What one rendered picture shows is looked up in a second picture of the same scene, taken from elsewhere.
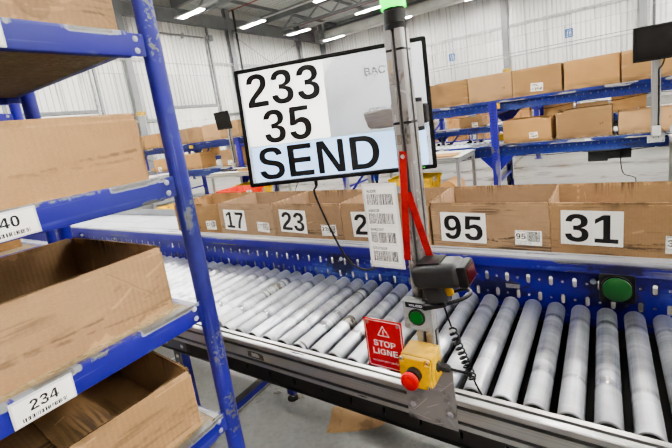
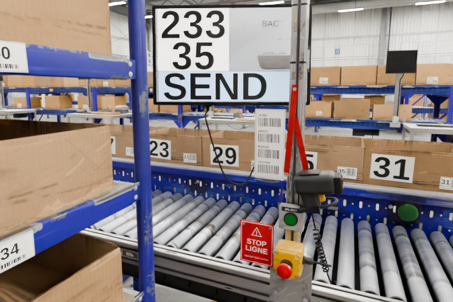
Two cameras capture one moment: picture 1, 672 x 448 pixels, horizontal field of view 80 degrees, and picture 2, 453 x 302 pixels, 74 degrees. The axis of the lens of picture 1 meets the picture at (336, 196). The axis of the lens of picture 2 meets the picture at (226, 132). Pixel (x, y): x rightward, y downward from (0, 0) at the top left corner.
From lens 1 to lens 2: 0.23 m
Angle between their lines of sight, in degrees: 12
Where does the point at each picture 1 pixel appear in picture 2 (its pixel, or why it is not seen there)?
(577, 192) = (375, 145)
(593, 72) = (360, 76)
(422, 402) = (282, 291)
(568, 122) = (342, 107)
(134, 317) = (82, 188)
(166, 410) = (99, 284)
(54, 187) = (36, 38)
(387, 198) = (276, 121)
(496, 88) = not seen: hidden behind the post
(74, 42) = not seen: outside the picture
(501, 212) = (329, 152)
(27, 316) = not seen: outside the picture
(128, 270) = (83, 140)
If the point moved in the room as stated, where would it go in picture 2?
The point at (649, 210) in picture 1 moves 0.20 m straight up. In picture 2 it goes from (431, 158) to (436, 108)
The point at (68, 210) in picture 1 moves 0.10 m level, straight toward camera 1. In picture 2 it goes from (52, 60) to (88, 53)
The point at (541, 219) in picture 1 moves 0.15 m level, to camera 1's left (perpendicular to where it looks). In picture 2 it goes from (357, 159) to (326, 161)
